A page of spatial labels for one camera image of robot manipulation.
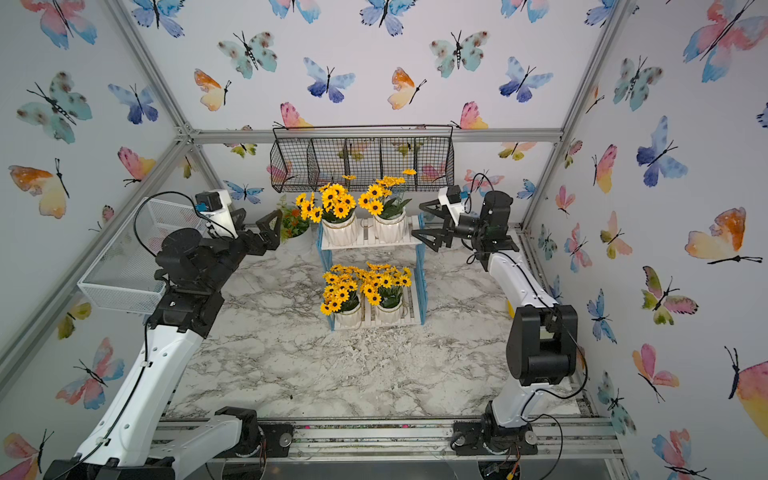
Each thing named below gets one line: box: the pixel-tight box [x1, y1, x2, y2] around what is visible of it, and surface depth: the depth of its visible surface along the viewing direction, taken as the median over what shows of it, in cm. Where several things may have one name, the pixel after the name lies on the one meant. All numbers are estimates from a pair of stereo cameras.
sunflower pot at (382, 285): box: [357, 262, 412, 324], surface depth 89 cm
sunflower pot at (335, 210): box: [296, 175, 357, 247], surface depth 71 cm
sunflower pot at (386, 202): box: [358, 168, 417, 244], surface depth 76 cm
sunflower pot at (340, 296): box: [320, 264, 361, 329], surface depth 86 cm
